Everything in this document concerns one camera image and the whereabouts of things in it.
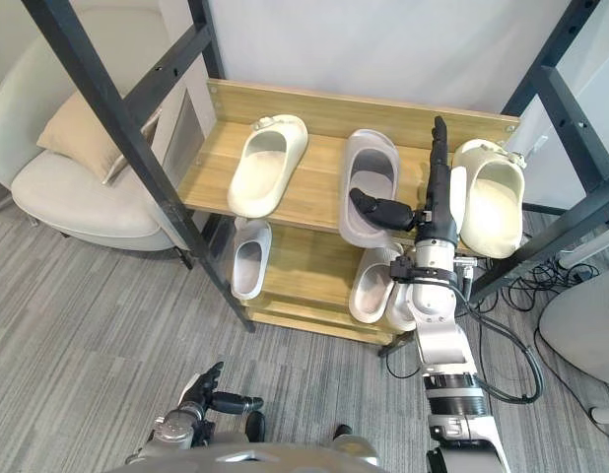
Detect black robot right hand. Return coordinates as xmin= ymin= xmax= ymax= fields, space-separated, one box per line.
xmin=349 ymin=115 xmax=467 ymax=244

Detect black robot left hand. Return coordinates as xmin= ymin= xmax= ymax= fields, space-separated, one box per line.
xmin=178 ymin=362 xmax=264 ymax=421

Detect grey slide slipper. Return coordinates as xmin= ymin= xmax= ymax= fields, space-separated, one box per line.
xmin=338 ymin=128 xmax=401 ymax=246
xmin=230 ymin=219 xmax=273 ymax=302

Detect wide wooden rack shelf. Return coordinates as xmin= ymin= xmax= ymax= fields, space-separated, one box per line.
xmin=178 ymin=77 xmax=522 ymax=250

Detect narrow wooden rack shelf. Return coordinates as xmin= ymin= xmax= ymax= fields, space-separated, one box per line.
xmin=234 ymin=220 xmax=410 ymax=347

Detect dark robot left foot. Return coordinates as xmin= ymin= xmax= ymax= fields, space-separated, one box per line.
xmin=245 ymin=411 xmax=267 ymax=442

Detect cream slide slipper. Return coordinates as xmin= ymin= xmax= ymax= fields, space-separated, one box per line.
xmin=227 ymin=113 xmax=309 ymax=220
xmin=451 ymin=138 xmax=526 ymax=259

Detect silver robot torso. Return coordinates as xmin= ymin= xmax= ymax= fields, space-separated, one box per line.
xmin=104 ymin=434 xmax=384 ymax=473

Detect white slide slipper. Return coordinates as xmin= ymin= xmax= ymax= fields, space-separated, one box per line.
xmin=348 ymin=245 xmax=400 ymax=324
xmin=384 ymin=241 xmax=420 ymax=332

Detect white floor bar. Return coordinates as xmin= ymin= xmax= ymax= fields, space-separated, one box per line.
xmin=562 ymin=241 xmax=609 ymax=271

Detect white rounded chair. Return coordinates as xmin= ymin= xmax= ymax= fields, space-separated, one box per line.
xmin=537 ymin=276 xmax=609 ymax=396

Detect light grey armchair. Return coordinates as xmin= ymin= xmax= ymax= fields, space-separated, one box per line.
xmin=0 ymin=8 xmax=190 ymax=253

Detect white furniture base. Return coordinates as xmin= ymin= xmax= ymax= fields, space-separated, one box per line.
xmin=588 ymin=391 xmax=609 ymax=429

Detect beige cushion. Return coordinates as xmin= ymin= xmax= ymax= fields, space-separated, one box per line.
xmin=35 ymin=91 xmax=161 ymax=187

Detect black floor cable tangle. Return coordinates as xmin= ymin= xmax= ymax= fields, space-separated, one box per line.
xmin=499 ymin=255 xmax=599 ymax=321

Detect black floor cable loop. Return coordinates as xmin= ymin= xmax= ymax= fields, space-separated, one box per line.
xmin=384 ymin=339 xmax=427 ymax=381

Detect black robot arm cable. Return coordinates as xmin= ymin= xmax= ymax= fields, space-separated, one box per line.
xmin=451 ymin=283 xmax=546 ymax=403

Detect black metal rack frame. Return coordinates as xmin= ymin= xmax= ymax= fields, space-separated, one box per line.
xmin=21 ymin=0 xmax=609 ymax=359

